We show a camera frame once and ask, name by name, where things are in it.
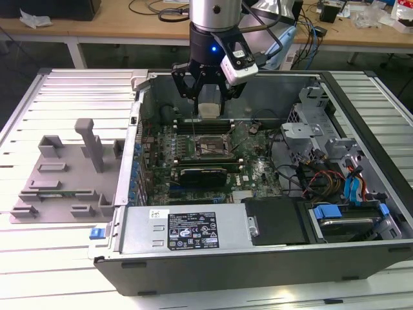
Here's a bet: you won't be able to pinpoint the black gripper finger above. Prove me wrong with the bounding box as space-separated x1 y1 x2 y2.
218 76 248 115
170 63 207 115

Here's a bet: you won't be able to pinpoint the silver CPU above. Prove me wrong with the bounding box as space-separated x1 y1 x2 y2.
197 102 223 119

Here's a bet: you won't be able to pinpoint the CPU socket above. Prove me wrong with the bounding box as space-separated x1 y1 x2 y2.
194 134 234 159

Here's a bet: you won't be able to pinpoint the RAM slot with black clips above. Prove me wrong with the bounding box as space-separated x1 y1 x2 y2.
173 156 243 163
173 162 243 169

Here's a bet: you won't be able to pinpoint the green motherboard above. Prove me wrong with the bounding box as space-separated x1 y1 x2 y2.
141 118 285 206

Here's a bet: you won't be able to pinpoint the RAM slot with white clips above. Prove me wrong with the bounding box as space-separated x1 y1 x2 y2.
173 165 244 172
173 159 243 166

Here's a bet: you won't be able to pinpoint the silver metal drive cage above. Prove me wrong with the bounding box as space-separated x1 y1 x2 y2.
279 84 361 169

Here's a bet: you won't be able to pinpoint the wooden desk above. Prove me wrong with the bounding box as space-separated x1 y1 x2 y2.
0 0 413 70

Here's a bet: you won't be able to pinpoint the black graphics card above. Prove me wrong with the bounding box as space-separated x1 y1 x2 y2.
178 166 228 196

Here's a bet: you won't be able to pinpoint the silver chipset heatsink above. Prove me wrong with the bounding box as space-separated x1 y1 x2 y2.
232 189 256 203

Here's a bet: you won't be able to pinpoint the small black box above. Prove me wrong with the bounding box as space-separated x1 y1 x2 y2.
319 1 343 24

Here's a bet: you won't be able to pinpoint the black drive bay cover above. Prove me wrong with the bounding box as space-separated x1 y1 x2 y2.
241 196 312 247

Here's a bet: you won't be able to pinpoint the grey parts rack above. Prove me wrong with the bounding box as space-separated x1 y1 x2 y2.
8 118 126 224

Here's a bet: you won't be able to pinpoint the large black box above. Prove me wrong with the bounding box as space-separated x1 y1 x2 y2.
0 0 101 21

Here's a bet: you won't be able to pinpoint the silver power supply with label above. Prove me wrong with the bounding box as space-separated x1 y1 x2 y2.
117 203 253 255

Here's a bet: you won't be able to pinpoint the clear plastic bags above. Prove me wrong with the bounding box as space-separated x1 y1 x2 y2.
353 3 393 29

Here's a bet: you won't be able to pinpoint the crumpled clear plastic wrap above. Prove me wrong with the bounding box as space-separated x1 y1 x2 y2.
19 8 53 29

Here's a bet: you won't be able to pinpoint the hard disk in blue carrier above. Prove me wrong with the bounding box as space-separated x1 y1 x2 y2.
308 202 390 243

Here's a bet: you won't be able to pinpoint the black open PC case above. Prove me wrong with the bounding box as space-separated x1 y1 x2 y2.
86 68 413 297

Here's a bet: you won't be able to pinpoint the red white plastic bag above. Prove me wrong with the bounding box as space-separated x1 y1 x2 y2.
389 0 413 34

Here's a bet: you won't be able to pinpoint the white wrist camera black mount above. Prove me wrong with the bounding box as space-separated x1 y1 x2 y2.
213 30 259 87

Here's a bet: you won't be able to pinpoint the black camera cable with plug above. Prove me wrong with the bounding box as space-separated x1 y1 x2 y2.
256 19 285 68

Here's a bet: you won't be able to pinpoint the black round cable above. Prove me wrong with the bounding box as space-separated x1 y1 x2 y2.
269 127 307 196

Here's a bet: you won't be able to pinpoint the blue network cable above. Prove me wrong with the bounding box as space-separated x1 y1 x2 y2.
303 14 321 70

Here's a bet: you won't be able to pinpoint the red yellow black wire bundle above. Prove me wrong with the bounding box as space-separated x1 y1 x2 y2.
298 161 348 200

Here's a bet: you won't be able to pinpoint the blue flat data cable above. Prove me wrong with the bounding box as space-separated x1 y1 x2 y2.
342 174 363 207

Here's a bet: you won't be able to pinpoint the orange data cable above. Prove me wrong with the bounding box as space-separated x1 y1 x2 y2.
345 157 368 203

